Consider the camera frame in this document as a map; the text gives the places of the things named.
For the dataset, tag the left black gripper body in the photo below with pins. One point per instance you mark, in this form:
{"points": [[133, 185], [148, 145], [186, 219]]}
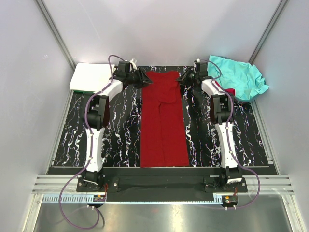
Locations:
{"points": [[134, 79]]}

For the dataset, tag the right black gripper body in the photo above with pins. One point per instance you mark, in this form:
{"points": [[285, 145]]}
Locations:
{"points": [[190, 78]]}

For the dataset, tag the red t shirt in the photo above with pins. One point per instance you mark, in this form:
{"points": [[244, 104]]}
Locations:
{"points": [[162, 135]]}

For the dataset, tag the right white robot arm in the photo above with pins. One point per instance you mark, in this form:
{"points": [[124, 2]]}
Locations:
{"points": [[205, 73]]}

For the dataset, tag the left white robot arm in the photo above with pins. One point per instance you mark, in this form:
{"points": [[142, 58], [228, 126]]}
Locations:
{"points": [[97, 116]]}

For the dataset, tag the crimson t shirt in basket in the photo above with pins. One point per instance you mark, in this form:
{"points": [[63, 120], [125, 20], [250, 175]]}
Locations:
{"points": [[229, 90]]}

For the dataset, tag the folded white t shirt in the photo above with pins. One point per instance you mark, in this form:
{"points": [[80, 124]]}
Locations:
{"points": [[89, 77]]}

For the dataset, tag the teal t shirt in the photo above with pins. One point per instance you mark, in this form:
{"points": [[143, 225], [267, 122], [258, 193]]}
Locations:
{"points": [[244, 78]]}

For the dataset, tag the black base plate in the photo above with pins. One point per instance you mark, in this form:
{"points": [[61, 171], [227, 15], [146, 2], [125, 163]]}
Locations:
{"points": [[191, 193]]}

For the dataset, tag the right aluminium frame post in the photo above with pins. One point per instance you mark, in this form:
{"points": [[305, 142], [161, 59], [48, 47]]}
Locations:
{"points": [[270, 26]]}

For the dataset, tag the aluminium frame post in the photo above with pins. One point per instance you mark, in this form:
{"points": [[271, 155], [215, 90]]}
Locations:
{"points": [[270, 26], [55, 32]]}

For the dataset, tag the left aluminium frame post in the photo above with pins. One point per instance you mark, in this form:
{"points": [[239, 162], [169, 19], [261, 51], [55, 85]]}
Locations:
{"points": [[55, 32]]}

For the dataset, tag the aluminium cross rail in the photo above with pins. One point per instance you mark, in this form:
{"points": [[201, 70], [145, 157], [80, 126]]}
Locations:
{"points": [[54, 183]]}

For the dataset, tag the left cable duct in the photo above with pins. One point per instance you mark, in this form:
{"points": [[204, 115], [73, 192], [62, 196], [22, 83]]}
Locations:
{"points": [[74, 198]]}

